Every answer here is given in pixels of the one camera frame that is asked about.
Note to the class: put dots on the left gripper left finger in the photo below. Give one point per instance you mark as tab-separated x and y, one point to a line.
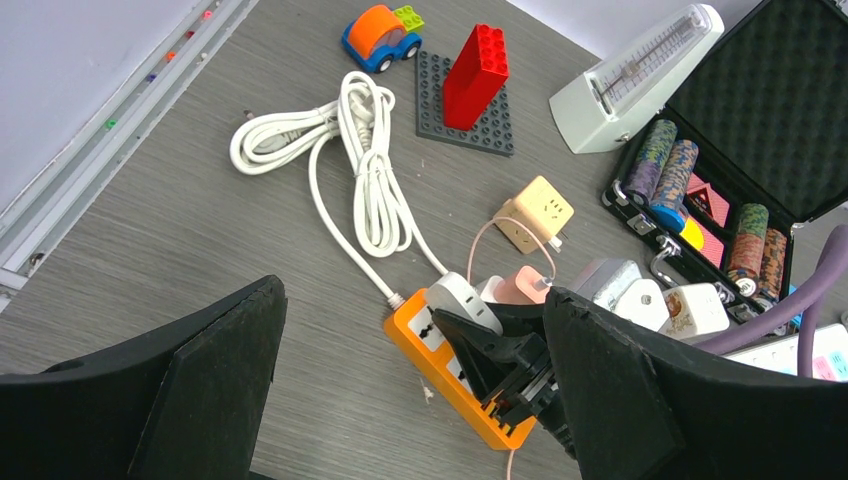
182	401

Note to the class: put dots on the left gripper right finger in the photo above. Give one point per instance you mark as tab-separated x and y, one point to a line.
640	405

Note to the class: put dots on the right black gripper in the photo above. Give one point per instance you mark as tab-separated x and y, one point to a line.
513	370

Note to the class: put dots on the white plug adapter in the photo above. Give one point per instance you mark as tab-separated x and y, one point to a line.
454	294

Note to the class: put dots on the white cube socket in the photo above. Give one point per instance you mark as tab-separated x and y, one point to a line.
694	310

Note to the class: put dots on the orange cube socket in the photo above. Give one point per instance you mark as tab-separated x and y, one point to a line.
541	209

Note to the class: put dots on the pink charger plug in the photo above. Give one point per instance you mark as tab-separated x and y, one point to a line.
526	286

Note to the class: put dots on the white power strip with usb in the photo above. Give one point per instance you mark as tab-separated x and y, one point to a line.
487	290

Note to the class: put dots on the orange power strip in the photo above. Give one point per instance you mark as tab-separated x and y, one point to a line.
411	329

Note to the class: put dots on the grey building baseplate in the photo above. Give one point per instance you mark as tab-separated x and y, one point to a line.
492	133

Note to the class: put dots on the white colourful power strip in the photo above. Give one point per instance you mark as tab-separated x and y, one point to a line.
829	358

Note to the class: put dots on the white metronome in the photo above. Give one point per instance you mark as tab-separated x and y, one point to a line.
605	106

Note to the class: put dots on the red toy brick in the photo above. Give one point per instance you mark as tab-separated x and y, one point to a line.
475	78

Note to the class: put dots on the black poker chip case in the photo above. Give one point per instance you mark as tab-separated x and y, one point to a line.
767	109

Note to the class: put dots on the toy car blocks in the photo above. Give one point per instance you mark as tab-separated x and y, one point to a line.
382	36

